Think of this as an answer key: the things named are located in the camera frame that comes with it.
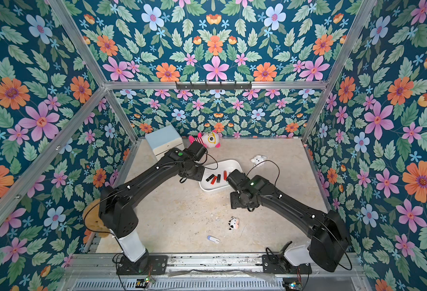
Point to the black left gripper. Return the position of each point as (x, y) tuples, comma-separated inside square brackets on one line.
[(199, 176)]

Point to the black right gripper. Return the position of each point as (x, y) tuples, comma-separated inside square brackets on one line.
[(233, 179)]

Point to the black red usb drive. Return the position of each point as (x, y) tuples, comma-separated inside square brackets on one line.
[(210, 177)]

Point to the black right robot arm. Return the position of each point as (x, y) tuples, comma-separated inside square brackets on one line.
[(328, 234)]

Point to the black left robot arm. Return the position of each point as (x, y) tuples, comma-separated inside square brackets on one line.
[(117, 205)]

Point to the white plastic storage box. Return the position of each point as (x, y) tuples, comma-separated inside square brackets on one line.
[(215, 175)]

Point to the white blue usb drive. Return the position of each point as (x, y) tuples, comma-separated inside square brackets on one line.
[(213, 239)]

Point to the small cow plush toy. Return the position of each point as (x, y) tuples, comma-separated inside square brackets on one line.
[(234, 223)]

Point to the pink striped plush toy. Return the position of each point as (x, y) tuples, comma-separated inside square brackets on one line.
[(208, 139)]

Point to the white mini drawer cabinet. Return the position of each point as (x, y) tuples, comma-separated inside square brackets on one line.
[(164, 139)]

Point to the brown teddy bear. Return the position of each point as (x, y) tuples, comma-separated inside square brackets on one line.
[(92, 220)]

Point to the white plush keychain toy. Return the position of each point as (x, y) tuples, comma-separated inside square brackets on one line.
[(258, 160)]

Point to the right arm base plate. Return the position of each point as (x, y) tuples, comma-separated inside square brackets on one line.
[(273, 265)]

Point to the black hook rail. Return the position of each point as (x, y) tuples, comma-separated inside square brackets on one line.
[(213, 85)]

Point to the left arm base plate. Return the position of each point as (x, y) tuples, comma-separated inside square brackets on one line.
[(147, 265)]

